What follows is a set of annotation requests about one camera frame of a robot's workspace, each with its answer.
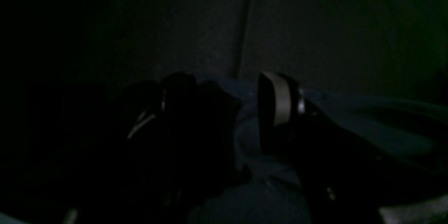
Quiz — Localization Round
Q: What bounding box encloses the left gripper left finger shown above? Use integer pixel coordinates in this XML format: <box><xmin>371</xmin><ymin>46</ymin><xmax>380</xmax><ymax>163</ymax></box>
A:
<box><xmin>126</xmin><ymin>91</ymin><xmax>166</xmax><ymax>140</ymax></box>

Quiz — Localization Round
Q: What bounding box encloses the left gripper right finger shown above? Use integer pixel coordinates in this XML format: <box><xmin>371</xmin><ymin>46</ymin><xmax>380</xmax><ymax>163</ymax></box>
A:
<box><xmin>258</xmin><ymin>71</ymin><xmax>306</xmax><ymax>130</ymax></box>

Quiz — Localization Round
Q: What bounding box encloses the dark navy t-shirt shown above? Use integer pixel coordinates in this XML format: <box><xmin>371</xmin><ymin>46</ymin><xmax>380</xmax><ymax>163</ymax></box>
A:
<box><xmin>180</xmin><ymin>75</ymin><xmax>447</xmax><ymax>224</ymax></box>

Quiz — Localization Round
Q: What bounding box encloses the black table cover cloth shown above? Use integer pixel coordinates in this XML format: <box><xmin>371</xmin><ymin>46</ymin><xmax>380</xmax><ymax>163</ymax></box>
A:
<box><xmin>0</xmin><ymin>0</ymin><xmax>448</xmax><ymax>98</ymax></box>

